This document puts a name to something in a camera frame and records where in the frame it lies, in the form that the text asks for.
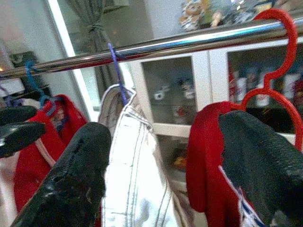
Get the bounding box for white glass-door cabinet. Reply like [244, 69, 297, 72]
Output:
[118, 37, 303, 190]

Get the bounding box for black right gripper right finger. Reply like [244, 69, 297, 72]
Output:
[219, 110, 303, 227]

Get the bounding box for red plastic hanger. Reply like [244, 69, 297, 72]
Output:
[231, 8, 303, 152]

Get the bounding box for striped plush toy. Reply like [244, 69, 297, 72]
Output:
[178, 0, 208, 32]

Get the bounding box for red garment with white trim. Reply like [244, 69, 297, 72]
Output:
[186, 101, 266, 227]

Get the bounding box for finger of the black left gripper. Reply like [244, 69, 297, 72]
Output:
[0, 122, 46, 158]
[0, 105, 37, 127]

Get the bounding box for blue plastic hanger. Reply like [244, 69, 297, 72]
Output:
[25, 60, 69, 132]

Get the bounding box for chrome clothes rail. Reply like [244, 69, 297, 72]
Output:
[0, 14, 303, 80]

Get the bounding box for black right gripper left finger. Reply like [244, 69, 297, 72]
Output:
[9, 122, 112, 227]

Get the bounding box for grey tied curtain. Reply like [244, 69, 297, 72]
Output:
[68, 0, 133, 95]

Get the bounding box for plain red jacket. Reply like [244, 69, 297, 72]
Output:
[13, 94, 88, 213]

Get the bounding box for white sliding door frame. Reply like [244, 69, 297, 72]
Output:
[46, 0, 100, 112]

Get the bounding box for white stitched garment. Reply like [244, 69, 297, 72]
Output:
[98, 84, 190, 227]

